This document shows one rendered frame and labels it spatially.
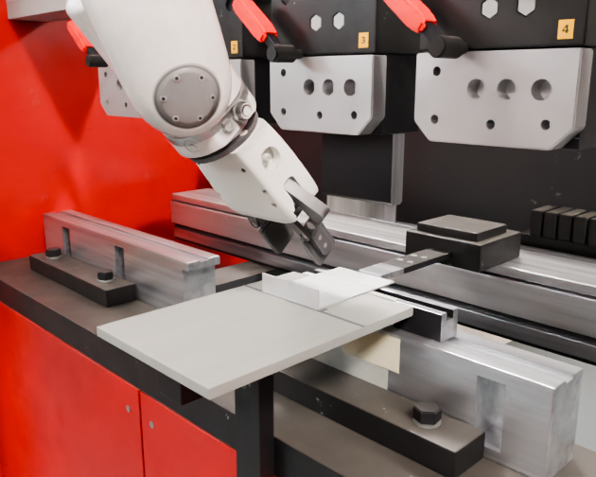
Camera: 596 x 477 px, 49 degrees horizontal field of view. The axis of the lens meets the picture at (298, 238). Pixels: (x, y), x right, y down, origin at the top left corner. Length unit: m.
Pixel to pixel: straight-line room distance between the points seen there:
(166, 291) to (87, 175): 0.52
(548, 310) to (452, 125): 0.38
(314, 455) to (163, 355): 0.19
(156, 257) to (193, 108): 0.59
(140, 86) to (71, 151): 1.00
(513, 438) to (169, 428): 0.43
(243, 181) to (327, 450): 0.28
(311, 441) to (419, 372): 0.13
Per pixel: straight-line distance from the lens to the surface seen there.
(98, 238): 1.18
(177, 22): 0.44
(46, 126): 1.43
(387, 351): 0.71
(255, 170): 0.57
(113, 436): 1.02
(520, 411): 0.64
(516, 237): 0.95
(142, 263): 1.07
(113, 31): 0.45
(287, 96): 0.73
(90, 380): 1.04
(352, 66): 0.67
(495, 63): 0.58
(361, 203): 0.73
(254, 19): 0.72
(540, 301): 0.90
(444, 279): 0.97
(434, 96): 0.61
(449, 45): 0.56
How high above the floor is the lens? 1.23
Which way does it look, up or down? 14 degrees down
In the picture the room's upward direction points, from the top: straight up
